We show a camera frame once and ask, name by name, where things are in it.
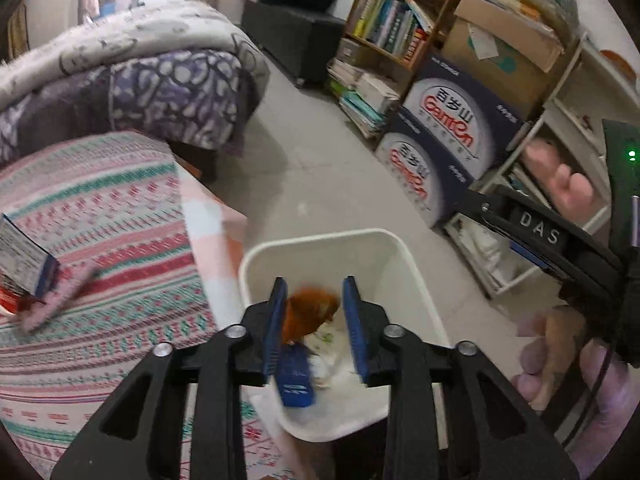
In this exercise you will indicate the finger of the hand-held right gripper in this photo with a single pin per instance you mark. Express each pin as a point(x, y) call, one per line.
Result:
point(537, 225)

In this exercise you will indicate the white plastic bin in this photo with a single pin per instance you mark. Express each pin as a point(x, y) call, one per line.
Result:
point(320, 265)

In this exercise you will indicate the person's right hand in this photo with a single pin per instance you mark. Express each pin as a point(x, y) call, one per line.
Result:
point(565, 360)

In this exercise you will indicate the white and blue carton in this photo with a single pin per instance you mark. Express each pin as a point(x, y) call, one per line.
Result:
point(20, 260)

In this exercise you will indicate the row of thick books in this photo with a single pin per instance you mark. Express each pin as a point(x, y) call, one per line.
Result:
point(390, 25)

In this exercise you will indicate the grey cartoon print quilt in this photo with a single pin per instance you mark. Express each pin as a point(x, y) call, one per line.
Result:
point(125, 35)

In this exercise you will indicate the brown cardboard box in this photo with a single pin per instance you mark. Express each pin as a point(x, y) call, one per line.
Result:
point(505, 60)

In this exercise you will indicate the wooden bookshelf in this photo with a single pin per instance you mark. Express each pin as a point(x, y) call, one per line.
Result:
point(440, 15)

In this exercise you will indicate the patterned striped tablecloth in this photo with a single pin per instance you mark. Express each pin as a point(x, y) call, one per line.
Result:
point(100, 220)

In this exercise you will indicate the red snack packet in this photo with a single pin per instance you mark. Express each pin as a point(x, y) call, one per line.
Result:
point(10, 302)

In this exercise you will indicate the printed water carton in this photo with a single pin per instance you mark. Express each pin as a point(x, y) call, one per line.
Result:
point(450, 115)
point(415, 170)

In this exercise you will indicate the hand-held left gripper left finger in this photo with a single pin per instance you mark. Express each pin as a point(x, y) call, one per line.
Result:
point(275, 330)

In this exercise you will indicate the stack of books on floor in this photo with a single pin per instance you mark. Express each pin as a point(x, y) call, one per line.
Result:
point(365, 97)

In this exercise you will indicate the blue bucket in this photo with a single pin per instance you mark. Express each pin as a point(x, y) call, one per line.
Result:
point(106, 5)

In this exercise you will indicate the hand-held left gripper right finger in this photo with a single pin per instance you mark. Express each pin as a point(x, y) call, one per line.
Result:
point(352, 330)

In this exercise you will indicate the white shelf unit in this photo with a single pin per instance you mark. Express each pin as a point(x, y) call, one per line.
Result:
point(575, 105)

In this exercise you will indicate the black storage bench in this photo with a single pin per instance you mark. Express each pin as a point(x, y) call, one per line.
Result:
point(295, 42)

